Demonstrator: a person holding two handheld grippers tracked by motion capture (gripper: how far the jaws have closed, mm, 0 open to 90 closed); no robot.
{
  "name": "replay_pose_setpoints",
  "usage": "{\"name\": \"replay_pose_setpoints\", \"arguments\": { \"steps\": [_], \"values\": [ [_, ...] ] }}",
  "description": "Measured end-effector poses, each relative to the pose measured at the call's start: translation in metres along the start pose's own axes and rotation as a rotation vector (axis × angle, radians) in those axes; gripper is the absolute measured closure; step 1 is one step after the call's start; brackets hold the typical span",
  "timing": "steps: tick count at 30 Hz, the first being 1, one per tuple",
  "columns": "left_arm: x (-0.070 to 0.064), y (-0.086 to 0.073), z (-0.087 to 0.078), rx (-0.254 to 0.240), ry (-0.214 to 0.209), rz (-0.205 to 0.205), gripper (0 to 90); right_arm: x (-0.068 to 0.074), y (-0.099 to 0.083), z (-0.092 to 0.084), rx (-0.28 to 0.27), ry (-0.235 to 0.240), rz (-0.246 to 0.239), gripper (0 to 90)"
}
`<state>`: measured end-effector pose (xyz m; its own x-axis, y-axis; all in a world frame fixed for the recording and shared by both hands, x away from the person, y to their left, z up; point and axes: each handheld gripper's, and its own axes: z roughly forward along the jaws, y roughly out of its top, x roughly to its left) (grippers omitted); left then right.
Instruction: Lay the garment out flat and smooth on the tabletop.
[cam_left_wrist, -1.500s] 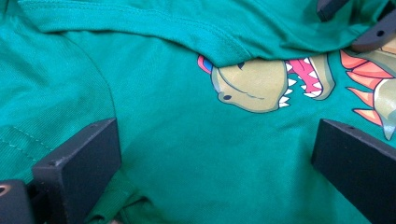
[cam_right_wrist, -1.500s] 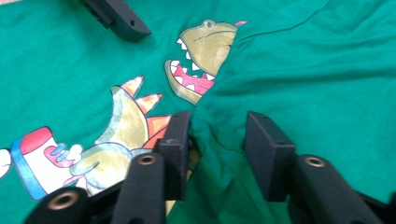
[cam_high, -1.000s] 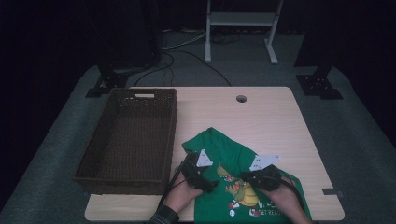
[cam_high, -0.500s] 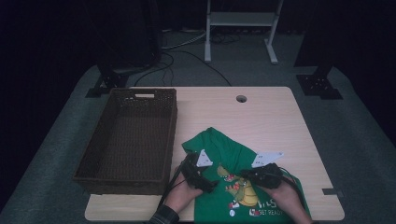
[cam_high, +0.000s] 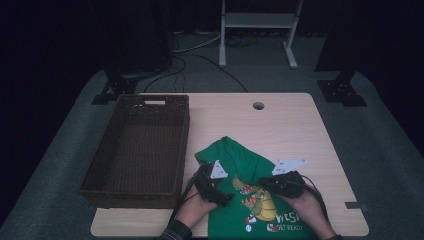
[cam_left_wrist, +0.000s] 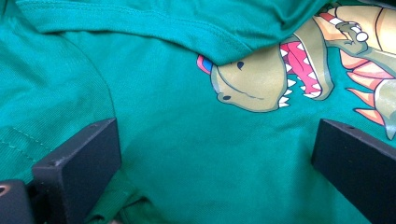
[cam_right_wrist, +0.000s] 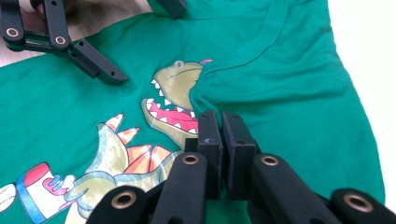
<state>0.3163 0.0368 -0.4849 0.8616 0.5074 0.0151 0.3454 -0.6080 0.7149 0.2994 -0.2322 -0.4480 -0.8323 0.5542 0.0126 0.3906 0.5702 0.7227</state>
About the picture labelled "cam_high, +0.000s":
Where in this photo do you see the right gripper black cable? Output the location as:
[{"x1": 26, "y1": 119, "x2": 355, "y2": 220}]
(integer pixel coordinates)
[{"x1": 300, "y1": 174, "x2": 332, "y2": 224}]

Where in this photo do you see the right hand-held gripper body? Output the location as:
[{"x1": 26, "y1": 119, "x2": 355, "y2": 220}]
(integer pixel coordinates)
[{"x1": 271, "y1": 158, "x2": 308, "y2": 200}]

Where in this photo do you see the black metal stand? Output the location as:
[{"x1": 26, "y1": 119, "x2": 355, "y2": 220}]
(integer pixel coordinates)
[
  {"x1": 91, "y1": 0, "x2": 174, "y2": 106},
  {"x1": 314, "y1": 0, "x2": 368, "y2": 108}
]

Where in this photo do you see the brown wicker basket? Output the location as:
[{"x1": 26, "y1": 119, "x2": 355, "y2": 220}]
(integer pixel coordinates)
[{"x1": 77, "y1": 93, "x2": 191, "y2": 210}]

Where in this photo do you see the white floor cable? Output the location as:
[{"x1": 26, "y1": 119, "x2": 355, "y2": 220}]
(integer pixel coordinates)
[{"x1": 173, "y1": 33, "x2": 223, "y2": 54}]

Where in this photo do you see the white metal stand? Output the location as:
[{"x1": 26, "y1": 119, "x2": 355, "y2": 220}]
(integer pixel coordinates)
[{"x1": 218, "y1": 0, "x2": 305, "y2": 70}]

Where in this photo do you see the grey tape strip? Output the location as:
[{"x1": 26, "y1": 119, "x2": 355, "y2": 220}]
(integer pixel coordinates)
[{"x1": 344, "y1": 201, "x2": 369, "y2": 213}]

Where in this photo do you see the green printed t-shirt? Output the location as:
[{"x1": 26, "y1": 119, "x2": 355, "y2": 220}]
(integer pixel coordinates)
[{"x1": 194, "y1": 135, "x2": 318, "y2": 240}]

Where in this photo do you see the black floor cable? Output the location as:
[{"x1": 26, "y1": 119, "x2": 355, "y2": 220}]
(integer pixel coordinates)
[{"x1": 143, "y1": 54, "x2": 249, "y2": 94}]

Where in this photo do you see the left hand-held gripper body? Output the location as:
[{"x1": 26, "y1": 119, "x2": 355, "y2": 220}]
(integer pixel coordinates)
[{"x1": 193, "y1": 159, "x2": 230, "y2": 204}]

